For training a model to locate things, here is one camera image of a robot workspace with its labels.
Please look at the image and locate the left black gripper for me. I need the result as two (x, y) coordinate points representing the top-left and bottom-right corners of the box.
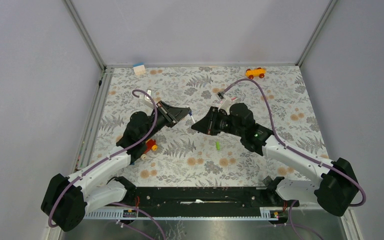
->
(142, 101), (192, 143)

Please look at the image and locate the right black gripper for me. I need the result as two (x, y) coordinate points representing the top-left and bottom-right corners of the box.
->
(192, 105), (244, 137)

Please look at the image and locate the white pen with blue tip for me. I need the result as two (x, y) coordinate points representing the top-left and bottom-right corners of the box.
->
(189, 112), (196, 124)

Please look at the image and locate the bright green pen cap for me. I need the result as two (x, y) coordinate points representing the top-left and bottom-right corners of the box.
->
(215, 141), (221, 151)

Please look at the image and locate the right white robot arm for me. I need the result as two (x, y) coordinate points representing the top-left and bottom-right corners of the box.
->
(191, 103), (358, 217)

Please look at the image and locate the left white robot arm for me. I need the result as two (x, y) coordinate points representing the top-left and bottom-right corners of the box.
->
(40, 101), (191, 232)

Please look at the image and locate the red yellow toy brick car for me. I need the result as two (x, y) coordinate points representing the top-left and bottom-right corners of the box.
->
(140, 139), (158, 160)

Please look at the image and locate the white block with blue top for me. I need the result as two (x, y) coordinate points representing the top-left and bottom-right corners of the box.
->
(133, 62), (146, 76)

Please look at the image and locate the orange toy car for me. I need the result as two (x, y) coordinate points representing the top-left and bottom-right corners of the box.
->
(245, 67), (266, 80)

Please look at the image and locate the floral patterned table mat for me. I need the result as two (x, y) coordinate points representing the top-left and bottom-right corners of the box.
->
(79, 66), (327, 187)

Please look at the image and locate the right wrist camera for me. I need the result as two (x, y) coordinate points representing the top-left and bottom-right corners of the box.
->
(216, 92), (233, 112)

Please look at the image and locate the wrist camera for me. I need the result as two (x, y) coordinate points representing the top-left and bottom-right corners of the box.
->
(216, 92), (233, 112)
(139, 89), (154, 109)

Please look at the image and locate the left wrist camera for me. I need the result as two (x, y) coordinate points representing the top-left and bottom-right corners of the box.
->
(139, 89), (154, 109)

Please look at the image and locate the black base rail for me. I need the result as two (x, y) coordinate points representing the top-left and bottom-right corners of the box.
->
(104, 186), (301, 219)

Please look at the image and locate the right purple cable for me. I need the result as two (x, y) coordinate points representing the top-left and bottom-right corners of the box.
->
(221, 78), (367, 208)

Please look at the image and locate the purple cable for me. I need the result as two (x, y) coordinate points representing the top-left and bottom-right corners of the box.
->
(221, 78), (367, 208)
(47, 89), (159, 229)

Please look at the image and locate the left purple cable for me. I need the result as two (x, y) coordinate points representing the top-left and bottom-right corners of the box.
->
(47, 89), (159, 229)

